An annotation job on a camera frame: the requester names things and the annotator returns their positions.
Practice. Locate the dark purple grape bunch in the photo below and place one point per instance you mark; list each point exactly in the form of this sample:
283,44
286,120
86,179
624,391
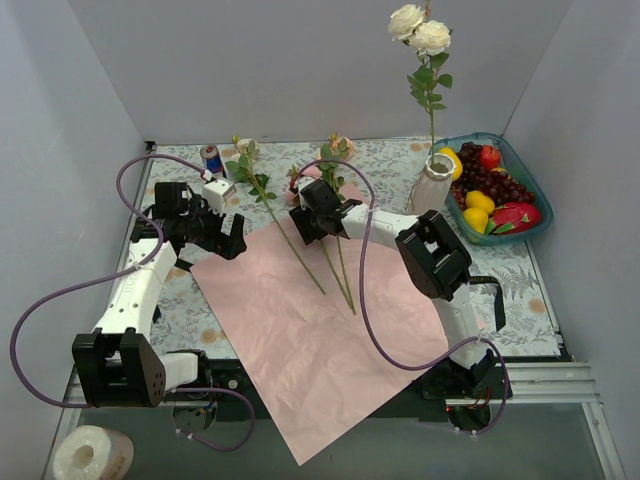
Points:
498,183

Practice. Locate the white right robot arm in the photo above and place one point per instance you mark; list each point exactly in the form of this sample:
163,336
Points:
437,264

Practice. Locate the white rose stem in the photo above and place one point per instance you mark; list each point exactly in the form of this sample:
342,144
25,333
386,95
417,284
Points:
413,26

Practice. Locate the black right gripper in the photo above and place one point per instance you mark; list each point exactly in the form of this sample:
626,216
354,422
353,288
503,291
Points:
305,223

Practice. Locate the yellow lemon upper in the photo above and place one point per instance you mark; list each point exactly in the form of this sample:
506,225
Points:
477,199

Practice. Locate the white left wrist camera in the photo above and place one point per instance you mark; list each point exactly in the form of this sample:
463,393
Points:
216,193

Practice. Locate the pink dragon fruit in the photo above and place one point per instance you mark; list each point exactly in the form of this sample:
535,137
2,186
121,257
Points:
512,218

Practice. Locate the pink wrapping paper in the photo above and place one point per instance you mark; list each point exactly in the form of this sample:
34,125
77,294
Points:
318,368

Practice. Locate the pink rose stem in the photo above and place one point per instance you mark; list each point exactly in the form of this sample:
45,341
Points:
314,173

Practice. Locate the white ribbed ceramic vase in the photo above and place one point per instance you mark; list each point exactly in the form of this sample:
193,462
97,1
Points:
430,190

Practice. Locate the white toilet paper roll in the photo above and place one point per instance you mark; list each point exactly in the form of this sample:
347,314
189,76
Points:
92,452

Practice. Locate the yellow lemon lower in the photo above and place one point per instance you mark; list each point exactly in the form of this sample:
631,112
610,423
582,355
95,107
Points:
476,218

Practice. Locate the red bull drink can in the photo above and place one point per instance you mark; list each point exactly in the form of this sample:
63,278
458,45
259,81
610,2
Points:
212,161

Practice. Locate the peach bud stem middle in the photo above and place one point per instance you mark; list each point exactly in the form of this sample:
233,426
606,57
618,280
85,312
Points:
336,149

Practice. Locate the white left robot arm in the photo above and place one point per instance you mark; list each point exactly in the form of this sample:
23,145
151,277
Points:
116,363

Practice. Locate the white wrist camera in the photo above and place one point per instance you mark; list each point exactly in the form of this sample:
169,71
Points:
300,185
216,193

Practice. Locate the teal plastic fruit tray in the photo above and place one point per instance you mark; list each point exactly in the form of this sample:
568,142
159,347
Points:
514,165

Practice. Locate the floral patterned table mat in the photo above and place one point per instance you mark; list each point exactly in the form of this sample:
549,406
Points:
187,322

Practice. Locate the cream bud stem left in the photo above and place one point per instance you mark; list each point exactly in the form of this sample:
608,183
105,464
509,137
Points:
243,170

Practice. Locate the red apple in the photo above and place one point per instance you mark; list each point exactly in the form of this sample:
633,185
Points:
490,157

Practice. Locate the yellow pepper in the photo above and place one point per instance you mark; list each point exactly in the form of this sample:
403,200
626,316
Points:
458,167

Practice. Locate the yellow lemon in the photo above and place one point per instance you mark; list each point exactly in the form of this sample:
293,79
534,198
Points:
476,218
477,199

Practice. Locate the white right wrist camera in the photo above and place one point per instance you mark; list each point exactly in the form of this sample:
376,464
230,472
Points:
300,185

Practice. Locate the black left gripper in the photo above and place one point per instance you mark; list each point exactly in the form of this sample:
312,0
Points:
218,238

